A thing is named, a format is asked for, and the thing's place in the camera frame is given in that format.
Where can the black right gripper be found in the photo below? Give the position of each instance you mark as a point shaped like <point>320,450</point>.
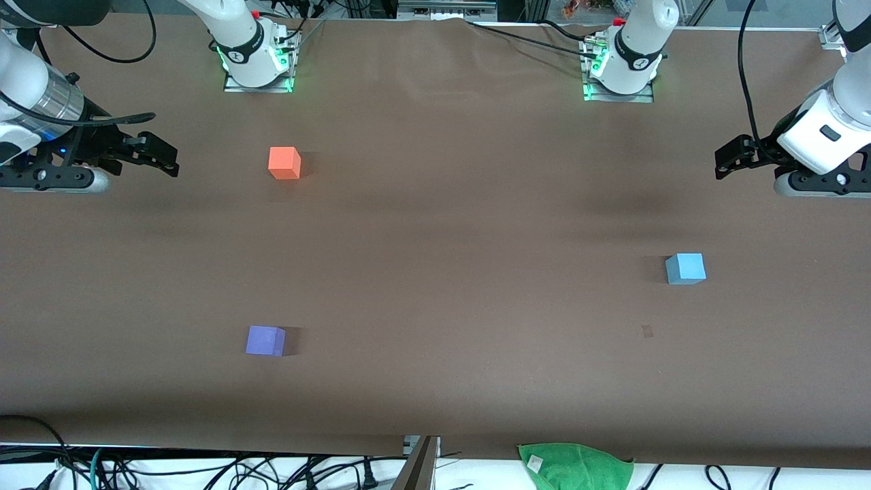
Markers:
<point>97,140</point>

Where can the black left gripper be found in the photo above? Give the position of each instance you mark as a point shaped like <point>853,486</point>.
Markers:
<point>763,150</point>

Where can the light blue foam block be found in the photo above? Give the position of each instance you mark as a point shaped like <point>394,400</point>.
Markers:
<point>686,269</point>

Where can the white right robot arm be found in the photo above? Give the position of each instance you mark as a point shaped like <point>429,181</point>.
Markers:
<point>245,41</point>

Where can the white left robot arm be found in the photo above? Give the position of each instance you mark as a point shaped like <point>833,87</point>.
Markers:
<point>636,41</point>

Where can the orange foam block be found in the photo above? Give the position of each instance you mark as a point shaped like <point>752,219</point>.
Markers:
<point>284,163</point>

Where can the purple foam block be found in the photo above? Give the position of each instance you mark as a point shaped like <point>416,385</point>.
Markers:
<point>265,341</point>

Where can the orange background object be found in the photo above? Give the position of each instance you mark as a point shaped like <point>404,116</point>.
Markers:
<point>575,8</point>

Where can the green microfibre cloth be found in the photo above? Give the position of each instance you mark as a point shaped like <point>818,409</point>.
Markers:
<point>578,469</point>

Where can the aluminium profile bar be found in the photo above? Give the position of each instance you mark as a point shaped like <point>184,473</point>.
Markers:
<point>418,471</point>

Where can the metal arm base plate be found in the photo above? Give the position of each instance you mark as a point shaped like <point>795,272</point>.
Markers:
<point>643,97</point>
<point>235,84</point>

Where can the metal table corner bracket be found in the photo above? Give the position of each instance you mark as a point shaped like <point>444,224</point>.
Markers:
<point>833,35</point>

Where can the grey background frame rail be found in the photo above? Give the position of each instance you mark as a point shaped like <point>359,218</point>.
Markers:
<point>446,8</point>

